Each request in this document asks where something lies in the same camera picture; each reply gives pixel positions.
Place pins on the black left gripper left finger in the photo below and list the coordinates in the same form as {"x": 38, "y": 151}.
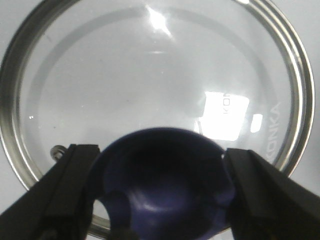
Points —
{"x": 57, "y": 207}

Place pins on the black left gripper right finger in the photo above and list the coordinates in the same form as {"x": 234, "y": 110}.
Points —
{"x": 268, "y": 205}

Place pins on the glass pot lid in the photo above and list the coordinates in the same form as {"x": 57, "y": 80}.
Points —
{"x": 164, "y": 88}

